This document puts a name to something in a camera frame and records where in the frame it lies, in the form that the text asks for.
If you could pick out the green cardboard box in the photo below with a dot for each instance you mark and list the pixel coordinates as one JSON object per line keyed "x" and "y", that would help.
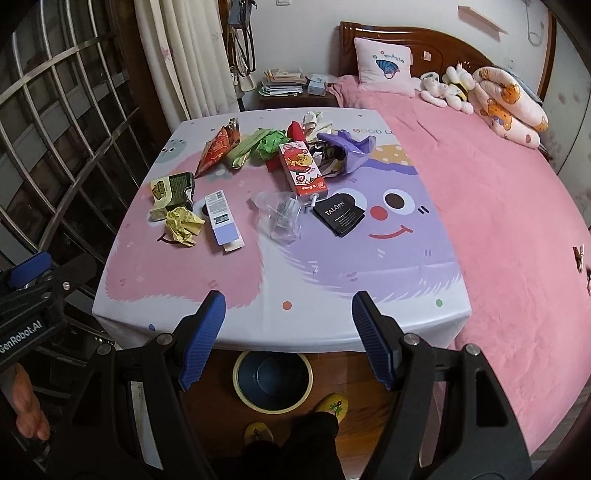
{"x": 173, "y": 191}

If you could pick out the white pillow blue print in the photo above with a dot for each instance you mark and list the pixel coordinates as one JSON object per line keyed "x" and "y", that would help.
{"x": 383, "y": 69}

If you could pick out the orange gold snack bag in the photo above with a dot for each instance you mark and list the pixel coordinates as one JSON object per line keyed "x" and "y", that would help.
{"x": 214, "y": 152}

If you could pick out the white plush toy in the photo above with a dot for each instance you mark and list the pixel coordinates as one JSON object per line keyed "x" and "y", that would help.
{"x": 434, "y": 90}

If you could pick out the pink bed blanket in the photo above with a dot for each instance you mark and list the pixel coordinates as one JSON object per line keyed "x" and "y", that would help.
{"x": 508, "y": 230}

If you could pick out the red pink drink carton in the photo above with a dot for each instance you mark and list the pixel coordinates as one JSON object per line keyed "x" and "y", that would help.
{"x": 300, "y": 170}

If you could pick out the light blue tissue box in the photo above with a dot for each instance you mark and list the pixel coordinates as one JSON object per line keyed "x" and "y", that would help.
{"x": 318, "y": 85}

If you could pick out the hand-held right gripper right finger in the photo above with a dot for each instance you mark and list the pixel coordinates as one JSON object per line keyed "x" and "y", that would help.
{"x": 376, "y": 341}

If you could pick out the white purple small box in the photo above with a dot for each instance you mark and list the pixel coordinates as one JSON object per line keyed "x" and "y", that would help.
{"x": 221, "y": 217}

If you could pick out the dark wooden nightstand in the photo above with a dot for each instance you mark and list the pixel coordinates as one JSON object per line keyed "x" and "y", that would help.
{"x": 295, "y": 101}

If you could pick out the yellow bee plush toy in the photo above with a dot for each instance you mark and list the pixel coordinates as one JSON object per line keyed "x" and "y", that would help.
{"x": 459, "y": 90}

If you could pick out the grey hanging handbag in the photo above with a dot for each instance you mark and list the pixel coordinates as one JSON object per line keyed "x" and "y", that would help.
{"x": 238, "y": 11}

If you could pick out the white paper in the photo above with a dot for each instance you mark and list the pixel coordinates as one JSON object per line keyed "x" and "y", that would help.
{"x": 314, "y": 121}

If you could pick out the yellow paper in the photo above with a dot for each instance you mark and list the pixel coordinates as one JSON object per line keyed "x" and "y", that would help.
{"x": 182, "y": 226}

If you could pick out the person's black trousers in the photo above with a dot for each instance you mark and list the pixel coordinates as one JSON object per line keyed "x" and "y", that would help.
{"x": 300, "y": 452}

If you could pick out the dark blue bin yellow rim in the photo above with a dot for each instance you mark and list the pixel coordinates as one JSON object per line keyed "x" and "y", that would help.
{"x": 272, "y": 378}

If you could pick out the yellow embroidered slipper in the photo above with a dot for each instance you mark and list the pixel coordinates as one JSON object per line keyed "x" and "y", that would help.
{"x": 258, "y": 434}
{"x": 332, "y": 406}

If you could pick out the black card packet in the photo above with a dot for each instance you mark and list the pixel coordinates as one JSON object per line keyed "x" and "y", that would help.
{"x": 339, "y": 214}

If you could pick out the purple plastic bag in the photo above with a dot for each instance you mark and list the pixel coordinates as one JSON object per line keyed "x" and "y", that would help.
{"x": 355, "y": 147}

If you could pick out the green yellow snack bag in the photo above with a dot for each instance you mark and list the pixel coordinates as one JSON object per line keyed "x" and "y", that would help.
{"x": 242, "y": 150}

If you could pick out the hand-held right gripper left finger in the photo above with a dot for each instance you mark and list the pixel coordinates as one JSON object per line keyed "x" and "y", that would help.
{"x": 203, "y": 341}

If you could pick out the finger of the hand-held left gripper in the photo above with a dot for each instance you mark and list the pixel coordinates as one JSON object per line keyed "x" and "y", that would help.
{"x": 64, "y": 284}
{"x": 30, "y": 270}

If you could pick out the cartoon printed tablecloth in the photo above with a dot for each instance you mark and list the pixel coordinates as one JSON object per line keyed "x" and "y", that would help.
{"x": 323, "y": 286}

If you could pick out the dark foil wrapper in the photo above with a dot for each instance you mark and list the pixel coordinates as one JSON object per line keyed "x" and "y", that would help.
{"x": 330, "y": 157}

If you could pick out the rolled cartoon bear quilt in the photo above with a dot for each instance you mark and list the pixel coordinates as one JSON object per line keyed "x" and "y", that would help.
{"x": 508, "y": 106}

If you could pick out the person's left hand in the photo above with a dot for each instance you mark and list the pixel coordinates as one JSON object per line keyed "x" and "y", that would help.
{"x": 27, "y": 410}

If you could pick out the clear plastic cup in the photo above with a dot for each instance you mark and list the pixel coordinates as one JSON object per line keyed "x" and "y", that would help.
{"x": 277, "y": 217}

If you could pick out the carved wooden headboard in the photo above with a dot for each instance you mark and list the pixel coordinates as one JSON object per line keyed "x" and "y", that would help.
{"x": 452, "y": 46}

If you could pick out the cream curtain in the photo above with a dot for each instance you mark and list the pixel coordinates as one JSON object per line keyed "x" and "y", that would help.
{"x": 194, "y": 55}

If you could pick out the red packet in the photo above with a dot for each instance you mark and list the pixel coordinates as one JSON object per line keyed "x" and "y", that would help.
{"x": 295, "y": 131}

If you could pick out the pink wall shelf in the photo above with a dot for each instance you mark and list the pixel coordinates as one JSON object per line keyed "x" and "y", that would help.
{"x": 482, "y": 18}

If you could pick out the stack of books and papers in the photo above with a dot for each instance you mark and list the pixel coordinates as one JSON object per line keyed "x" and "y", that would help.
{"x": 281, "y": 85}

